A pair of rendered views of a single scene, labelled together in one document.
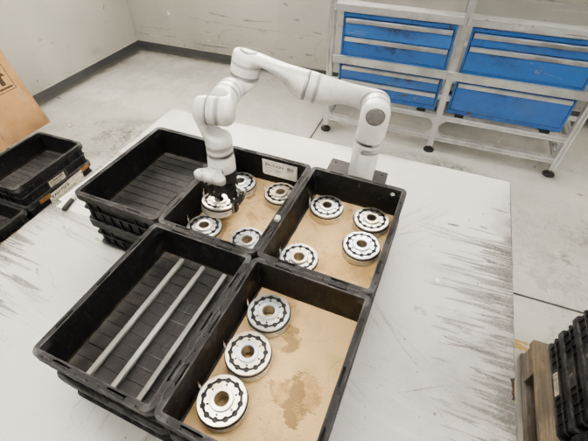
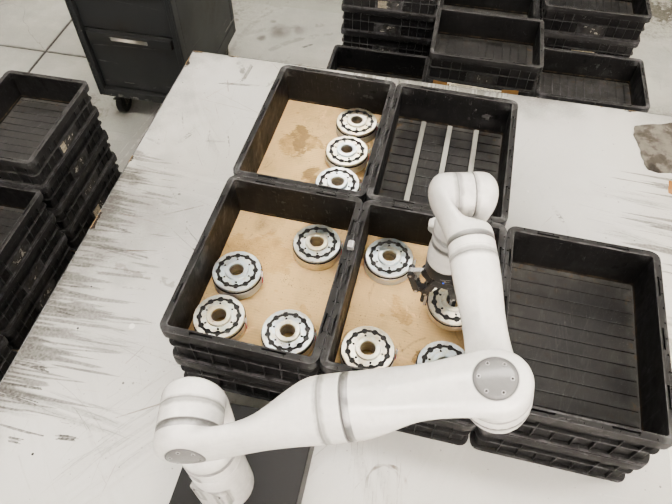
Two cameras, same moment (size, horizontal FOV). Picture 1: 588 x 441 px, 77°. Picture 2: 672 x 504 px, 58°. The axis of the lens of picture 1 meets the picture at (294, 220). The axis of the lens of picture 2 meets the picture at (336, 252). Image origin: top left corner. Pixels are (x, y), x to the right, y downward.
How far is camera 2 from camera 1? 1.44 m
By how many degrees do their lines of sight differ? 81
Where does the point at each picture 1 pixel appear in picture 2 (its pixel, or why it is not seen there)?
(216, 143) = not seen: hidden behind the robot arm
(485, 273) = (58, 346)
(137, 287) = not seen: hidden behind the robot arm
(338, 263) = (267, 259)
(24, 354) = (572, 186)
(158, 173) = (607, 389)
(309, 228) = (311, 306)
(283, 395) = (310, 141)
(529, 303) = not seen: outside the picture
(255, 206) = (402, 337)
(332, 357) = (270, 169)
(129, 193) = (617, 333)
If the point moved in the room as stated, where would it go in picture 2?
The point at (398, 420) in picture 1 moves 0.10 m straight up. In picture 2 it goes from (212, 186) to (206, 159)
